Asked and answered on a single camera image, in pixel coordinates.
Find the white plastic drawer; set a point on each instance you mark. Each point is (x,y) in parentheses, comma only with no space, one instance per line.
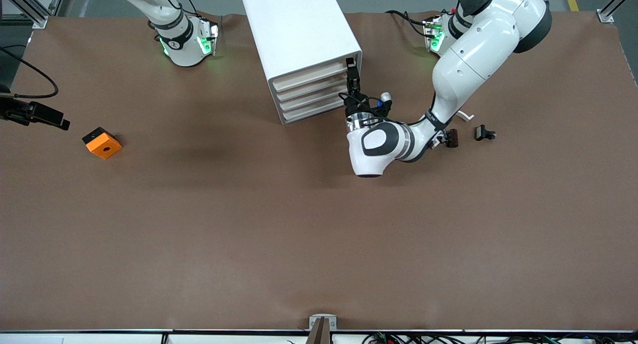
(311,76)
(314,98)
(314,110)
(314,87)

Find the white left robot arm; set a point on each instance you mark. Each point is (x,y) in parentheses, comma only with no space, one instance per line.
(473,55)

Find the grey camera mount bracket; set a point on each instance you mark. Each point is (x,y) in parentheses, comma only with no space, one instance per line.
(323,329)

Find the orange black button box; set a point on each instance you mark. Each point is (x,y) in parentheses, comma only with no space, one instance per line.
(104,147)

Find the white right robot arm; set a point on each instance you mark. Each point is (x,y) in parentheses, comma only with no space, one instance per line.
(184,52)

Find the small black clip part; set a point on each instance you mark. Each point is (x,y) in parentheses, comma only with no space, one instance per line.
(481,132)

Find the white drawer cabinet housing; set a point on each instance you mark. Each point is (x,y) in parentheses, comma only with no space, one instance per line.
(294,30)

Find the aluminium frame post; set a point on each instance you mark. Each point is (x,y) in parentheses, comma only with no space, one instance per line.
(605,16)
(40,21)

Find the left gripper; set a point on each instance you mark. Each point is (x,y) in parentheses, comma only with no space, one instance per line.
(355,103)

